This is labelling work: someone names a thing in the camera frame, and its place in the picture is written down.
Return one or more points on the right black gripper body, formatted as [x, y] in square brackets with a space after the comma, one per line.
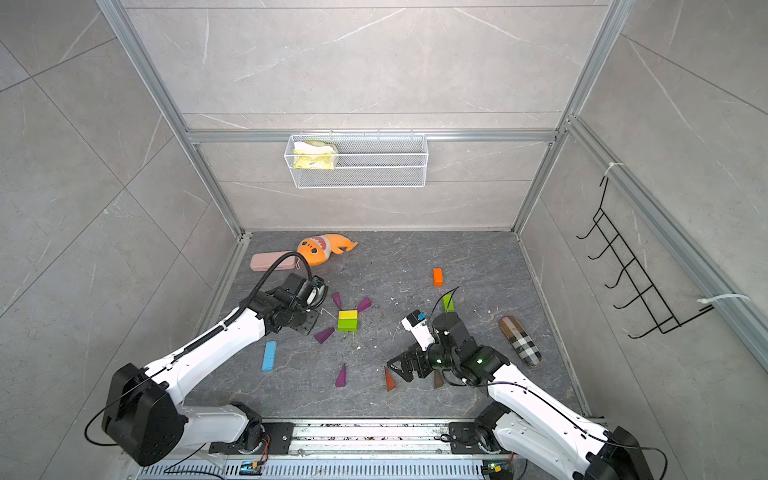
[423, 360]

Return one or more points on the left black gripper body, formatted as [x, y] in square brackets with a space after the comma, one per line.
[304, 320]

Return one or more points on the green rectangular block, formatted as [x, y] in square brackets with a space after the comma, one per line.
[347, 324]

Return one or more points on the yellow rectangular block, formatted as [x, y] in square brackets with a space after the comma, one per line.
[348, 315]

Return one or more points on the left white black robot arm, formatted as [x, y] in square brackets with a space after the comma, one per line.
[145, 412]

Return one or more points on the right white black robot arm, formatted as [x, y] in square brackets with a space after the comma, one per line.
[522, 417]

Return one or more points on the dark brown wedge block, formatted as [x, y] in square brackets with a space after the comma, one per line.
[438, 380]

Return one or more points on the reddish brown wedge block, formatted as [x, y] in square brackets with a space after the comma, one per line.
[390, 382]

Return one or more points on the light blue eraser block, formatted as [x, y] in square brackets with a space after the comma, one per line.
[269, 356]

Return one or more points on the orange fish plush toy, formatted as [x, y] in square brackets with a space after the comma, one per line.
[317, 250]

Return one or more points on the pink rectangular case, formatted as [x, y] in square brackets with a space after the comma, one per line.
[261, 262]

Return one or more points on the orange rectangular block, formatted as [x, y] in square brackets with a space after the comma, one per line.
[438, 278]

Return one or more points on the plaid brown cylinder case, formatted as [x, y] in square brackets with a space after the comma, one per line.
[521, 342]

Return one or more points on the yellow white cloth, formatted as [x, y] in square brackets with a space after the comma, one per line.
[314, 155]

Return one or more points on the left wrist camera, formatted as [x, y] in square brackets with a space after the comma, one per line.
[312, 293]

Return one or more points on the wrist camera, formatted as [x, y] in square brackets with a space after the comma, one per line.
[312, 293]
[417, 324]

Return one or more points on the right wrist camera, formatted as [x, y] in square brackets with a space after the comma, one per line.
[417, 324]

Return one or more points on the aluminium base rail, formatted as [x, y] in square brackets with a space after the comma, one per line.
[376, 449]

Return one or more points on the white wire wall basket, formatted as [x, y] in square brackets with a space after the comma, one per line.
[366, 160]

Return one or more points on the black wire hook rack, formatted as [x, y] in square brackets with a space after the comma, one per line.
[633, 273]

